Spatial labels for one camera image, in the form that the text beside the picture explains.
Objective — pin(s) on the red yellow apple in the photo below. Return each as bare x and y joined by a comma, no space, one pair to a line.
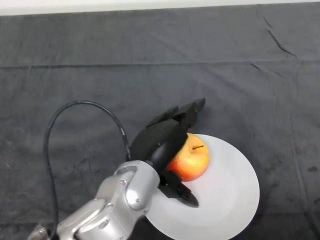
192,160

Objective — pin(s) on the black cloth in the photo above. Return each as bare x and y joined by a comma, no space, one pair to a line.
150,62

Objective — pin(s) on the white round plate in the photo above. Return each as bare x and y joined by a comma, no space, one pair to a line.
225,195

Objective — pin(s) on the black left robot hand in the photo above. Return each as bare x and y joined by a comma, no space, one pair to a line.
165,145

